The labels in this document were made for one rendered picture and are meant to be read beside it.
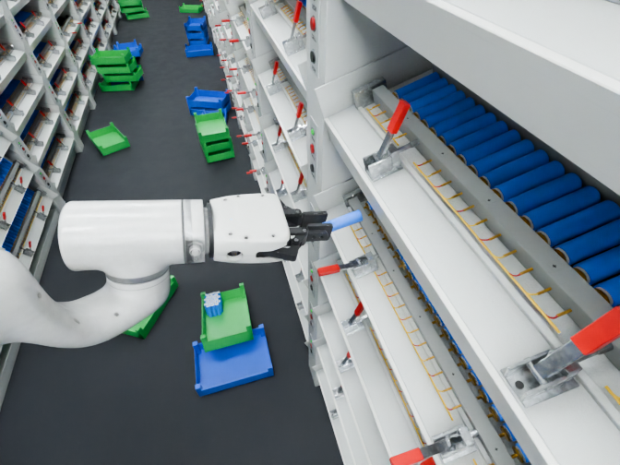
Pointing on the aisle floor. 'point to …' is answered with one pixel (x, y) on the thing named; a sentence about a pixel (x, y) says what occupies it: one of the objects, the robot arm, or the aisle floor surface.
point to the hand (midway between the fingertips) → (315, 226)
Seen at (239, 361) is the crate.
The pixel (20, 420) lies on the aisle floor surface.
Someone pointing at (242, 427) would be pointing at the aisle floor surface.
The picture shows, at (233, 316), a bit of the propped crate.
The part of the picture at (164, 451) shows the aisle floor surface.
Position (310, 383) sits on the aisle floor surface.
